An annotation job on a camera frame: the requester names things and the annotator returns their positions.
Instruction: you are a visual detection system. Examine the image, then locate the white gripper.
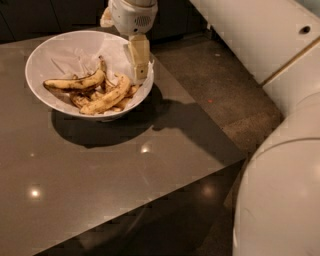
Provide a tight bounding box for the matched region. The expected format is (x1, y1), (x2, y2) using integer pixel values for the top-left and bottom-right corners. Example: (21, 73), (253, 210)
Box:
(100, 0), (158, 82)

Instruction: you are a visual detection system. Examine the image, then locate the upright banana stem piece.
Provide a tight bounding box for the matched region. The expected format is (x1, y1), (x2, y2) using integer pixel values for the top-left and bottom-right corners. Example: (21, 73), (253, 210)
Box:
(99, 56), (113, 92)

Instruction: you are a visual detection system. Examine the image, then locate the white bowl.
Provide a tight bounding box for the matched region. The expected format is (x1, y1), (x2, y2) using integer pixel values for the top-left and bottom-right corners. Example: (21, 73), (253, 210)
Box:
(25, 30), (154, 121)

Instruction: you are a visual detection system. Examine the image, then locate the lower left small banana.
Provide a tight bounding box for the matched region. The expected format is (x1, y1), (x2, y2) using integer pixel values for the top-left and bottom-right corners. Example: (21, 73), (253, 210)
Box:
(70, 93), (90, 108)

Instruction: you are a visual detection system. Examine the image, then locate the white paper liner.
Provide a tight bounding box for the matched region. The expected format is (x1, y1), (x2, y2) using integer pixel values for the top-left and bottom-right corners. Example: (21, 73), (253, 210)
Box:
(43, 35), (153, 116)

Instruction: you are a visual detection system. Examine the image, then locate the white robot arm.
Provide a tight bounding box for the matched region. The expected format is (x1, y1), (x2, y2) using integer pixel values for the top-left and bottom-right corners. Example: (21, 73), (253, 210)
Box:
(189, 0), (320, 256)

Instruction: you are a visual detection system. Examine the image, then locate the long spotted banana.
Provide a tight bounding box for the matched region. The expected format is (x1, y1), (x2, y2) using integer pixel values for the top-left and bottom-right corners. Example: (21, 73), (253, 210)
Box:
(80, 73), (131, 115)

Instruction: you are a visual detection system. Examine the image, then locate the right rear banana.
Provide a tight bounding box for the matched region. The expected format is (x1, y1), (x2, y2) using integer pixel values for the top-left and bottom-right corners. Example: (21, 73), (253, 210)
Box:
(114, 85), (140, 111)

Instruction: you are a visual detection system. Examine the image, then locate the upper left spotted banana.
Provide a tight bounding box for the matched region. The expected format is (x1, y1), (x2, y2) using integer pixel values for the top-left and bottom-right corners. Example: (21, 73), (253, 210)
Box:
(43, 69), (104, 92)

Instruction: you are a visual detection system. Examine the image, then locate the dark cabinet row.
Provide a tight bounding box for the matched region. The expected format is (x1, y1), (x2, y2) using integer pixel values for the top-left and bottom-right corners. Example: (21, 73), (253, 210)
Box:
(0, 0), (207, 43)

